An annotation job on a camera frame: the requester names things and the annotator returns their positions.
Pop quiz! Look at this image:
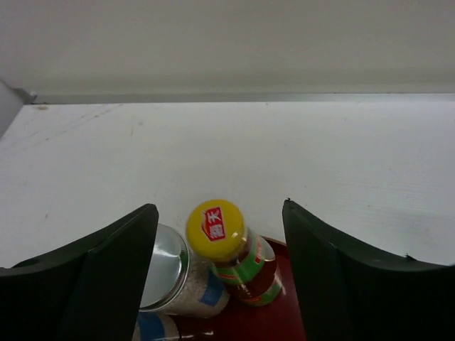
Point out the white bead jar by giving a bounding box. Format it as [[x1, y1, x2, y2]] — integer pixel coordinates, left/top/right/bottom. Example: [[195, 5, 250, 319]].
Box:
[[132, 313, 180, 341], [139, 224, 230, 318]]

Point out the green-label sauce bottle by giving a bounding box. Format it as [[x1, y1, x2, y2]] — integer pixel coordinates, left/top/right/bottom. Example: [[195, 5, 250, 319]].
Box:
[[186, 199, 283, 307]]

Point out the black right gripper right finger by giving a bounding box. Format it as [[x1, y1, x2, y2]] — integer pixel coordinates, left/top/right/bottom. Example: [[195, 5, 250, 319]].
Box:
[[282, 200, 454, 340]]

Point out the red round tray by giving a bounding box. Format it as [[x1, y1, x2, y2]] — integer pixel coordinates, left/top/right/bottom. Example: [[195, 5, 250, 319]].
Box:
[[172, 238, 306, 341]]

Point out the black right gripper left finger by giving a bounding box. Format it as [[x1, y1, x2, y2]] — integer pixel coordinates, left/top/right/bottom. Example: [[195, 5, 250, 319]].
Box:
[[1, 203, 159, 340]]

